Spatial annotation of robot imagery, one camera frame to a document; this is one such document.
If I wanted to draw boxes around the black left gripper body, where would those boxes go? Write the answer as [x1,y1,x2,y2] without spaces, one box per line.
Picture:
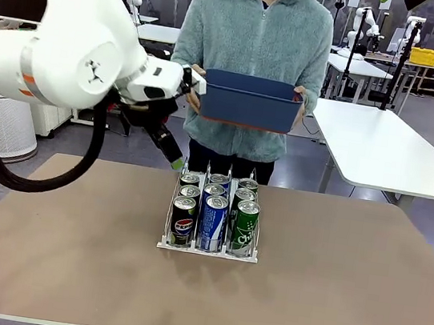
[116,92,180,151]

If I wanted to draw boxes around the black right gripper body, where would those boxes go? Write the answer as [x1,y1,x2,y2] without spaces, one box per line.
[402,0,431,14]

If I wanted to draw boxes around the blue plastic bin orange handles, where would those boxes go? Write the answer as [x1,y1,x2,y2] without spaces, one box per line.
[197,67,308,138]

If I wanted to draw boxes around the person's right forearm fleece sleeve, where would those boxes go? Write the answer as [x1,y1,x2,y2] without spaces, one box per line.
[169,38,199,72]

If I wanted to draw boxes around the person's left forearm fleece sleeve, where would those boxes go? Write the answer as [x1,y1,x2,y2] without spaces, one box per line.
[298,61,329,120]

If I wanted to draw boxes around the person's right hand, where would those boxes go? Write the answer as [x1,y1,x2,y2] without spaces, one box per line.
[183,64,208,114]

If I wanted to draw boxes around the person's left hand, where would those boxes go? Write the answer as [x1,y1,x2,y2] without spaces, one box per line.
[288,85,308,131]

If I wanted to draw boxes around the yellow plastic crate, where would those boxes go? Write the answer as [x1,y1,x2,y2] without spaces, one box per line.
[408,46,434,67]

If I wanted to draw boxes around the black tripod pole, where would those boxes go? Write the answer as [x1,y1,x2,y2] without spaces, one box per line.
[378,16,420,114]

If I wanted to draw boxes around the wooden shelf table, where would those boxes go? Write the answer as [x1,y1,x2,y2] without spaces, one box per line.
[400,58,434,98]

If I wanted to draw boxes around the white work table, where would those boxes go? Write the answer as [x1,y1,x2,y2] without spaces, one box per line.
[322,52,397,110]
[135,22,183,47]

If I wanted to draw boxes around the white cabinet desk wooden top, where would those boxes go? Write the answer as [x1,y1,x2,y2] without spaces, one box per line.
[29,102,75,141]

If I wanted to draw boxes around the person in teal fleece jacket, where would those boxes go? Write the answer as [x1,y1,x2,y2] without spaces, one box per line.
[155,0,339,193]

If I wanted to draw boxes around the white cylindrical air purifier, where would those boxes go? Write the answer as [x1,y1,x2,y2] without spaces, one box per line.
[0,81,46,169]

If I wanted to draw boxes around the large white rounded table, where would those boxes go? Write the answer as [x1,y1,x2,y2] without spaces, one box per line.
[300,97,434,215]

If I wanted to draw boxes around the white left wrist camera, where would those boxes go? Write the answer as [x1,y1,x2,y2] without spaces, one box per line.
[178,66,211,98]

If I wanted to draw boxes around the white wire can dispenser rack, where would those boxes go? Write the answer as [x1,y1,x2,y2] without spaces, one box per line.
[155,154,271,265]

